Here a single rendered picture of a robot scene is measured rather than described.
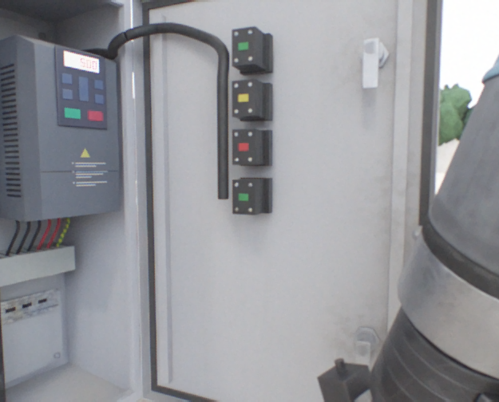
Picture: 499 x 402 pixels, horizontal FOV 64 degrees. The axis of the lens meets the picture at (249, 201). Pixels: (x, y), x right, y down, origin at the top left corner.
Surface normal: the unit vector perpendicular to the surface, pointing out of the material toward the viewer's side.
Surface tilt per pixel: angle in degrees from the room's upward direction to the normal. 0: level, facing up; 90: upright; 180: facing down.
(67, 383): 0
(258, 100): 90
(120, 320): 90
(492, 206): 94
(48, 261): 90
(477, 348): 102
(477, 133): 80
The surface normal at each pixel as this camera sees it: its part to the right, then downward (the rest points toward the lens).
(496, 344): -0.38, 0.38
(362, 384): 0.55, -0.24
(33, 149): -0.40, 0.08
